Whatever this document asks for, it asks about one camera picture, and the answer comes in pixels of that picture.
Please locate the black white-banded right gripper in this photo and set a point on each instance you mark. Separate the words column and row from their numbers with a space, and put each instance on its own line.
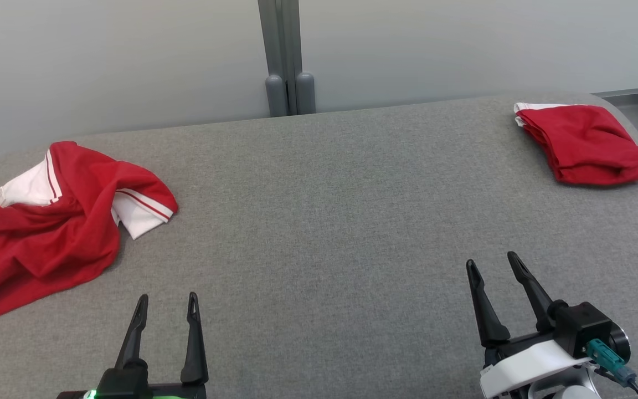
column 524, row 363

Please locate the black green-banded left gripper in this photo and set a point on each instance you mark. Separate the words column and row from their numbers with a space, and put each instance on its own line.
column 125, row 385

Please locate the red white-sleeved jersey shirt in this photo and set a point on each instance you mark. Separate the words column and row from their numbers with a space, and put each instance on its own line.
column 42, row 233

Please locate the red shorts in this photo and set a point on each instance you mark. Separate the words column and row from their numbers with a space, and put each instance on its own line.
column 585, row 144

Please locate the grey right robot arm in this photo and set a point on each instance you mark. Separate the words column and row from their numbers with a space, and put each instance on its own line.
column 568, row 388

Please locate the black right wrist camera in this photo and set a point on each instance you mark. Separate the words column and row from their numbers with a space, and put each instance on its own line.
column 587, row 327

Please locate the grey partition post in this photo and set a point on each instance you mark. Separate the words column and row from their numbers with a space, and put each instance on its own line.
column 286, row 55

